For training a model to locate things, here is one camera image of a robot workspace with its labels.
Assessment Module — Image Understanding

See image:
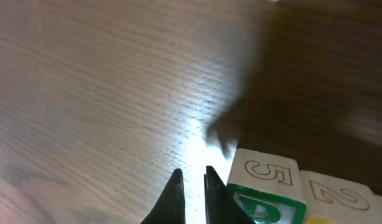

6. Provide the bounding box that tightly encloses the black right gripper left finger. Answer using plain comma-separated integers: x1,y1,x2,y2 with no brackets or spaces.
141,169,185,224

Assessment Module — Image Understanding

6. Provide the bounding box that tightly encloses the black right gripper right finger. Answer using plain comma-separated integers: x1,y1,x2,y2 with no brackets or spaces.
204,166,254,224

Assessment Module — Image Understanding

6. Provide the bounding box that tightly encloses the green R block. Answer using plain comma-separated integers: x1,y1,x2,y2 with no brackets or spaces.
226,148,307,224

